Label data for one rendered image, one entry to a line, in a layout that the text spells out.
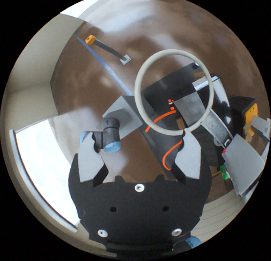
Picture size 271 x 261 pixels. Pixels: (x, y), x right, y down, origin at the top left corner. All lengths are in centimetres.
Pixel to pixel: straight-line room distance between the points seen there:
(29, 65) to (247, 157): 729
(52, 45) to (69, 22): 155
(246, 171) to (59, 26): 662
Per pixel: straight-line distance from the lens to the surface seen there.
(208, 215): 564
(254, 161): 66
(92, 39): 134
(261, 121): 165
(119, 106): 100
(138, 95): 40
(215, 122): 69
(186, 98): 96
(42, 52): 636
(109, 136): 71
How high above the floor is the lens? 170
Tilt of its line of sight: 62 degrees down
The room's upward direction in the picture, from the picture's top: 131 degrees counter-clockwise
